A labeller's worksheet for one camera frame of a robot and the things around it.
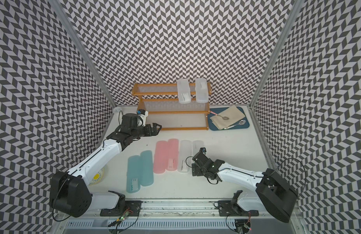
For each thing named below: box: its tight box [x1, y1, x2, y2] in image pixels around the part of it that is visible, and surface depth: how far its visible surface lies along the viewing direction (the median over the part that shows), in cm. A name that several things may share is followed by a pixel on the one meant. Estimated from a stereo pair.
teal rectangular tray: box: [207, 106, 250, 131], surface depth 107 cm
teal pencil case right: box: [140, 150, 154, 187], surface depth 91 cm
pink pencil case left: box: [153, 140, 168, 175], surface depth 93 cm
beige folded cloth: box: [209, 104, 246, 131], surface depth 112 cm
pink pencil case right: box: [165, 138, 180, 172], surface depth 93 cm
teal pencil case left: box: [126, 155, 141, 194], surface depth 84 cm
